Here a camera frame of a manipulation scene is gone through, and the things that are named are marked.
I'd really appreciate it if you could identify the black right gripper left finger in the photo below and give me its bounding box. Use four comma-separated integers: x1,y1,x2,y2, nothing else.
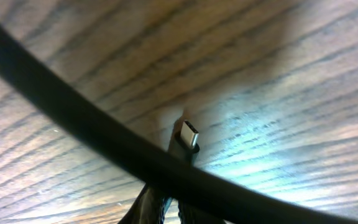
118,184,172,224

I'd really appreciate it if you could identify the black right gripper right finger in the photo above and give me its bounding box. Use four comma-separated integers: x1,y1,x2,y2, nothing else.
178,201,226,224

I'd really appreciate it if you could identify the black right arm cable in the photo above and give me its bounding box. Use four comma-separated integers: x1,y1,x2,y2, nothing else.
0,7,358,224

